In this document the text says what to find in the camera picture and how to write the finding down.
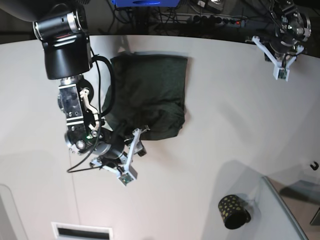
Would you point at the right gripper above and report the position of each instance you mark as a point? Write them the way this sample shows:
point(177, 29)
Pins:
point(116, 153)

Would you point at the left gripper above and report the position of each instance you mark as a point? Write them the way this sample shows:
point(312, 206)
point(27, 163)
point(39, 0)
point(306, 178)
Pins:
point(281, 51)

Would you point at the dark green t-shirt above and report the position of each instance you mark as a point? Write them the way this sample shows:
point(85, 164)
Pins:
point(149, 92)

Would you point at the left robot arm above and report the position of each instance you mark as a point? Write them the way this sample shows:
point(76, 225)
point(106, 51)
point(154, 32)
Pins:
point(290, 30)

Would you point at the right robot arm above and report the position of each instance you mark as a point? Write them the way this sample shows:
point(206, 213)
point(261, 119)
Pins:
point(62, 28)

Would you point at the white power strip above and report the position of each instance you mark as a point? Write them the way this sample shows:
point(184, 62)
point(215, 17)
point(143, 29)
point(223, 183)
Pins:
point(206, 19)

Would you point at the white slotted plate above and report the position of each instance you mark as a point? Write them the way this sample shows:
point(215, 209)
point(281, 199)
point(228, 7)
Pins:
point(65, 231)

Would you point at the small black hook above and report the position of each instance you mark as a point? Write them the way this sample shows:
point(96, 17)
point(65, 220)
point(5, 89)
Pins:
point(314, 166)

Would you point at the black mug with gold dots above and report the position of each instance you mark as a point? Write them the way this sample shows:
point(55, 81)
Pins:
point(233, 212)

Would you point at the grey tray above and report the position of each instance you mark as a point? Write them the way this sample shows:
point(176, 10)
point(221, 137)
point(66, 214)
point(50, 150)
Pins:
point(301, 201)

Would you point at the blue box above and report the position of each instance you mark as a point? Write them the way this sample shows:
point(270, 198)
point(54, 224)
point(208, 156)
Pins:
point(145, 3)

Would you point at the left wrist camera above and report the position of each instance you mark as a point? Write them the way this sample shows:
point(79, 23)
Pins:
point(281, 73)

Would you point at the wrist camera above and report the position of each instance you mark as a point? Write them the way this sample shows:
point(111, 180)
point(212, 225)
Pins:
point(281, 73)
point(128, 177)

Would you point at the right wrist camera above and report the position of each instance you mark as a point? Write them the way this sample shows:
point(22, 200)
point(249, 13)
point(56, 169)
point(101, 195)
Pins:
point(128, 177)

